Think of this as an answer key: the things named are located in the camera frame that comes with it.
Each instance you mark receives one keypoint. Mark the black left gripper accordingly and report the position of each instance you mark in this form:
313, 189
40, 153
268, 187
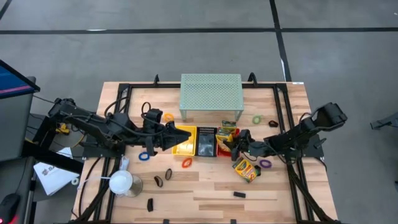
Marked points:
155, 133

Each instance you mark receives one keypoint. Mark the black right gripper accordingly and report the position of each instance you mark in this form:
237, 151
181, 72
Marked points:
255, 148

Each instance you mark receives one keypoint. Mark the red plastic basket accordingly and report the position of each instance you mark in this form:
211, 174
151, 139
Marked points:
221, 153

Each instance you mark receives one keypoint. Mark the black plastic basket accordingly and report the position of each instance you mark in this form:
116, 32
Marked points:
206, 144

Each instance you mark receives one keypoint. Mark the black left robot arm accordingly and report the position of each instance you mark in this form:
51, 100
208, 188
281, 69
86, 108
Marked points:
93, 123

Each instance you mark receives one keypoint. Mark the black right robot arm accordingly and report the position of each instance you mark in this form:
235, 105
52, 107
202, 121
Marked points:
311, 127

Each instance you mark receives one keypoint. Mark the yellow plastic basket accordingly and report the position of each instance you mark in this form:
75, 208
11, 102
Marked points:
186, 149

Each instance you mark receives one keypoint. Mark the green mesh metal shelf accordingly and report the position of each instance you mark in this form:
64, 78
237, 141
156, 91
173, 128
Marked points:
211, 93

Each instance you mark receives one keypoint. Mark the white plastic tag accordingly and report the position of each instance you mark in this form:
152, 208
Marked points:
124, 162

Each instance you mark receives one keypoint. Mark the white globe table lamp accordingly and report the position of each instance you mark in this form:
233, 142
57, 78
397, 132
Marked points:
120, 182

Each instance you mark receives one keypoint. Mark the white tape roll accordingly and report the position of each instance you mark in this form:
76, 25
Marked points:
72, 181

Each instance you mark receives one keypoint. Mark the white paper sheet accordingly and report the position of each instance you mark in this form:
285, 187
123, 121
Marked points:
51, 179

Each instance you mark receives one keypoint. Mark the black stand foot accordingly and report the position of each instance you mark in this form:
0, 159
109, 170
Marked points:
384, 122

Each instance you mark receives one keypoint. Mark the grey cabinet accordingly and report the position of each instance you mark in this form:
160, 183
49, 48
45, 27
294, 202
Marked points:
15, 130

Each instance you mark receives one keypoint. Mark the black computer monitor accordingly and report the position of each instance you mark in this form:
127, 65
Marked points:
12, 82

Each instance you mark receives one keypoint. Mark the black computer mouse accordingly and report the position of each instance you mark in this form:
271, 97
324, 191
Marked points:
8, 205

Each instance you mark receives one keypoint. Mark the black frame bracket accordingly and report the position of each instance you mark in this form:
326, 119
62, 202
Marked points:
156, 80
251, 76

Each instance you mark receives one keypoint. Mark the black aluminium rail frame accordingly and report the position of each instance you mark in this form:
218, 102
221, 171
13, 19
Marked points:
264, 85

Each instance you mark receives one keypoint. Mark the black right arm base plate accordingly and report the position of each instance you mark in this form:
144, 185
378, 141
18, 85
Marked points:
317, 152

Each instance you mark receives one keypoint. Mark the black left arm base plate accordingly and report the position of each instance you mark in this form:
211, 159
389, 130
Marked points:
93, 153

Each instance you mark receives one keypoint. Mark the black desk frame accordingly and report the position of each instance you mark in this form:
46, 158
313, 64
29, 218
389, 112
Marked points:
56, 158

